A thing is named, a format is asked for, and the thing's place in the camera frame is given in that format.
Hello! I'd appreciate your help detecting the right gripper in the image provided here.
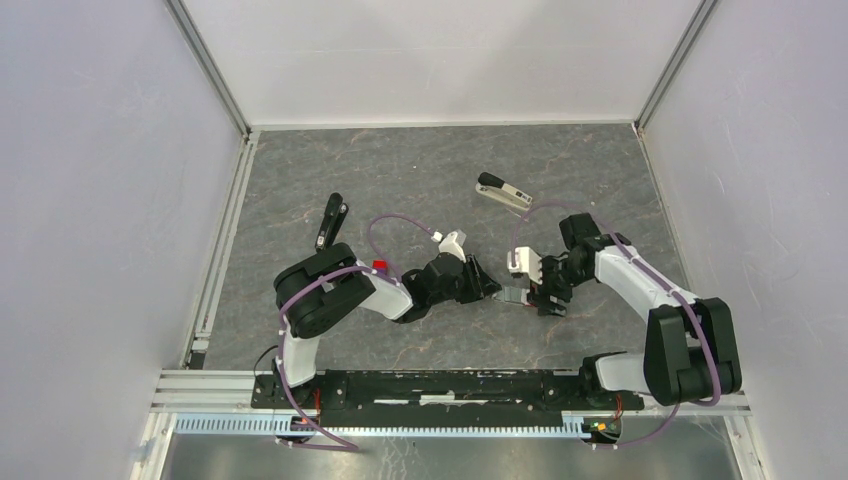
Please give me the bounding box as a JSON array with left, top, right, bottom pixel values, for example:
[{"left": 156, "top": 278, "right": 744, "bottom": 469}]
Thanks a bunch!
[{"left": 526, "top": 253, "right": 590, "bottom": 317}]

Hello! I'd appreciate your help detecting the staple tray box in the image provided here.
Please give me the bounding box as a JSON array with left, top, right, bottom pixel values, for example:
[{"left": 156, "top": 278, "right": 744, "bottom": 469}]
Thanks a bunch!
[{"left": 493, "top": 286, "right": 530, "bottom": 306}]

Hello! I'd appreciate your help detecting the red white staple box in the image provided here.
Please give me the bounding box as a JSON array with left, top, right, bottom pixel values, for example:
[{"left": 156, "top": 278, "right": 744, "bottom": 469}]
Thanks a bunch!
[{"left": 525, "top": 290, "right": 539, "bottom": 309}]

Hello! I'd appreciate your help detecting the black stapler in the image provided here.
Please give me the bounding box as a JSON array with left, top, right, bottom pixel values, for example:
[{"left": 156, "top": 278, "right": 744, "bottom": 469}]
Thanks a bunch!
[{"left": 314, "top": 192, "right": 349, "bottom": 252}]

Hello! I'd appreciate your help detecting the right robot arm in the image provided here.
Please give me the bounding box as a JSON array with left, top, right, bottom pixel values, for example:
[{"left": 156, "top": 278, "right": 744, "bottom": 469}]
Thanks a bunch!
[{"left": 508, "top": 213, "right": 742, "bottom": 408}]

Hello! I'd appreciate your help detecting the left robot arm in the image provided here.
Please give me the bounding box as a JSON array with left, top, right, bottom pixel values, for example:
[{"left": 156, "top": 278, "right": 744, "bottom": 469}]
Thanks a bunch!
[{"left": 273, "top": 243, "right": 502, "bottom": 408}]

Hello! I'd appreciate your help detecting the purple red block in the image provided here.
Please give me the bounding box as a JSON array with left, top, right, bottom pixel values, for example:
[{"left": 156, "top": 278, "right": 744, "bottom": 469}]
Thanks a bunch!
[{"left": 372, "top": 260, "right": 389, "bottom": 274}]

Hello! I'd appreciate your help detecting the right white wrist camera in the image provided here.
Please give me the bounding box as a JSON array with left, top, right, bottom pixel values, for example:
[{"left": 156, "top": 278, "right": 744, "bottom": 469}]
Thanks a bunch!
[{"left": 507, "top": 246, "right": 543, "bottom": 284}]

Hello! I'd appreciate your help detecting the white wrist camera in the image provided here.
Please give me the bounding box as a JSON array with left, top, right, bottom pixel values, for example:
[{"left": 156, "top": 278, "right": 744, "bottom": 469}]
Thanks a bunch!
[
  {"left": 431, "top": 230, "right": 467, "bottom": 263},
  {"left": 507, "top": 246, "right": 543, "bottom": 284}
]

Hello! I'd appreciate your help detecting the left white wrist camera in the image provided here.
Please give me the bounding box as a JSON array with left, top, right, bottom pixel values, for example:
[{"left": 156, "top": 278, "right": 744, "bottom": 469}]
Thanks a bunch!
[{"left": 431, "top": 230, "right": 467, "bottom": 263}]

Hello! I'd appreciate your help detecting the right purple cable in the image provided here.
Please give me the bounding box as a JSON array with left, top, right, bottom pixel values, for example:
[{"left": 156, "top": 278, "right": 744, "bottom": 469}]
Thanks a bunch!
[{"left": 508, "top": 201, "right": 723, "bottom": 452}]

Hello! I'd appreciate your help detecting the purple cable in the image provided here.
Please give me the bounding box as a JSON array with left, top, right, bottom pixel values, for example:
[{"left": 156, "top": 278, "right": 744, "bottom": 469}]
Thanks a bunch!
[
  {"left": 508, "top": 201, "right": 723, "bottom": 452},
  {"left": 276, "top": 213, "right": 442, "bottom": 453}
]

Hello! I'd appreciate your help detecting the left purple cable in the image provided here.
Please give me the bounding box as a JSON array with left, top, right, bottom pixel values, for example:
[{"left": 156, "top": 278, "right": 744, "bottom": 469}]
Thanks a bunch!
[{"left": 276, "top": 213, "right": 442, "bottom": 453}]

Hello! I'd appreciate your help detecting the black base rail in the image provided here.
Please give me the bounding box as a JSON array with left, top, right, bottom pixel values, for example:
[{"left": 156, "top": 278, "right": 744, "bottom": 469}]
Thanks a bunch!
[{"left": 251, "top": 369, "right": 645, "bottom": 428}]

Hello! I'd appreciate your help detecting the white cable duct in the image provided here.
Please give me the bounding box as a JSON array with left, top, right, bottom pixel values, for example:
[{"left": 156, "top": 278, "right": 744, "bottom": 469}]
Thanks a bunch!
[{"left": 173, "top": 413, "right": 590, "bottom": 440}]

